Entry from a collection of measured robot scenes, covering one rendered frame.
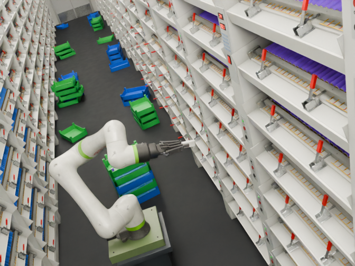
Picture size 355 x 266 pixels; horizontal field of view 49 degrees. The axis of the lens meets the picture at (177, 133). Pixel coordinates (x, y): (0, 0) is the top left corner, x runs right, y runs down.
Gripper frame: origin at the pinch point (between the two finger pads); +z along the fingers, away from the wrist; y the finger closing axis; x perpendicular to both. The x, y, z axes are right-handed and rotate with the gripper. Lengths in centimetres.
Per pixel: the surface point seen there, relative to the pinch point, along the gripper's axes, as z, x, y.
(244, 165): 22.4, -7.7, 17.6
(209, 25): 14, 56, -4
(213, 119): 24.2, -4.0, -30.0
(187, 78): 18, 13, -57
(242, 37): 10, 60, 40
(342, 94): 14, 56, 88
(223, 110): 20.5, 13.0, -4.2
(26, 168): -95, -51, -98
